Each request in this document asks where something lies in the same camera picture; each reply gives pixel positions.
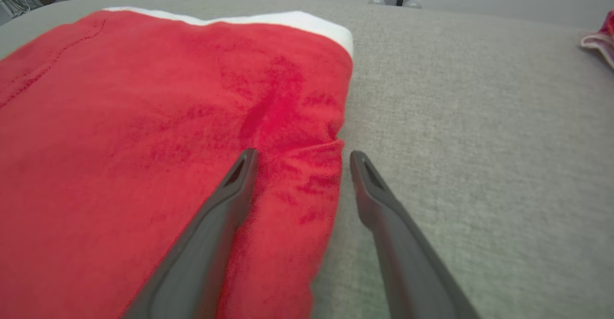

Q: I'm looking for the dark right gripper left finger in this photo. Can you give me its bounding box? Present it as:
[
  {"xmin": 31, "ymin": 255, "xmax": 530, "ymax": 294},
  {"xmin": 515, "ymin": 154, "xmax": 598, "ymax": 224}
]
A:
[{"xmin": 122, "ymin": 148, "xmax": 260, "ymax": 319}]

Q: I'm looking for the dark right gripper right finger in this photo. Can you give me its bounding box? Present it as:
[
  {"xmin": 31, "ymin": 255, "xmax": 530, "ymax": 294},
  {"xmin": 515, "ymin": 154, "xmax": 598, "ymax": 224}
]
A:
[{"xmin": 349, "ymin": 150, "xmax": 483, "ymax": 319}]

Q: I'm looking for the red shorts white trim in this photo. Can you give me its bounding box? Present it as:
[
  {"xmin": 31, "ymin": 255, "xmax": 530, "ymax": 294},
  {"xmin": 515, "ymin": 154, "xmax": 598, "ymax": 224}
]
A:
[{"xmin": 0, "ymin": 6, "xmax": 354, "ymax": 319}]

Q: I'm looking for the red Bulls 23 jersey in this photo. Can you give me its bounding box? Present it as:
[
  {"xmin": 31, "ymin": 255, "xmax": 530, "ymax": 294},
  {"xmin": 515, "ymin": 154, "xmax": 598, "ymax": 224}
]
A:
[{"xmin": 579, "ymin": 9, "xmax": 614, "ymax": 71}]

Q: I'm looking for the grey fabric sofa seat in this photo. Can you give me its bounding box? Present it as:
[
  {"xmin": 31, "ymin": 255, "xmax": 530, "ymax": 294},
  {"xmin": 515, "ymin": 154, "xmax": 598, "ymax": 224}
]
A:
[{"xmin": 0, "ymin": 0, "xmax": 614, "ymax": 319}]

